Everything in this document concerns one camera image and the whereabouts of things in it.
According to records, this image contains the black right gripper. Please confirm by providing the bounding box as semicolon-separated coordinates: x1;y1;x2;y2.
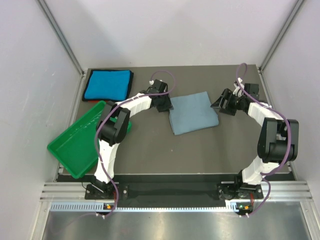
210;88;246;116

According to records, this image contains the light blue t-shirt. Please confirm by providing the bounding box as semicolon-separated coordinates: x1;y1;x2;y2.
169;91;219;136

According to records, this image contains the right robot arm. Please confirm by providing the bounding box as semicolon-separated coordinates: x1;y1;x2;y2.
211;83;299;198

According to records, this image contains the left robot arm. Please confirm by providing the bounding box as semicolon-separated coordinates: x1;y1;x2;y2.
91;79;173;199

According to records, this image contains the folded bright blue t-shirt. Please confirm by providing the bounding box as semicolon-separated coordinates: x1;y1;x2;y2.
84;69;132;102

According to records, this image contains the folded black t-shirt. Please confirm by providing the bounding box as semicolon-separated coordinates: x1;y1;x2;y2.
81;68;135;103

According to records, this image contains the green plastic tray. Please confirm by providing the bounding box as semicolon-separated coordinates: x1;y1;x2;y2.
46;100;133;179

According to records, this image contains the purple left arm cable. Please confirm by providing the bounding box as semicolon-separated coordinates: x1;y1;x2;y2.
94;70;176;221

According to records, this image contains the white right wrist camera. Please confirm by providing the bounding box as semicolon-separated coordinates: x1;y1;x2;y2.
232;77;244;97

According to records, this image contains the right aluminium corner post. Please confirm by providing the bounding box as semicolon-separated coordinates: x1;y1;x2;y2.
258;0;306;74

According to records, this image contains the aluminium corner post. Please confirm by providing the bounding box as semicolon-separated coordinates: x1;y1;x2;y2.
35;0;85;76
258;0;306;74

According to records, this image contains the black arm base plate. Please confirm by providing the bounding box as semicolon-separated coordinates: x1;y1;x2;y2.
84;181;263;201

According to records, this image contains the grey slotted cable duct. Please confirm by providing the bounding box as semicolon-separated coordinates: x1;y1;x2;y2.
49;201;251;213

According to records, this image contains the aluminium frame rail front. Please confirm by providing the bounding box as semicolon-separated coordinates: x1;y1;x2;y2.
40;181;313;202

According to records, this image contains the left aluminium corner post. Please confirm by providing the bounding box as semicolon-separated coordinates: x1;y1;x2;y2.
35;0;85;76

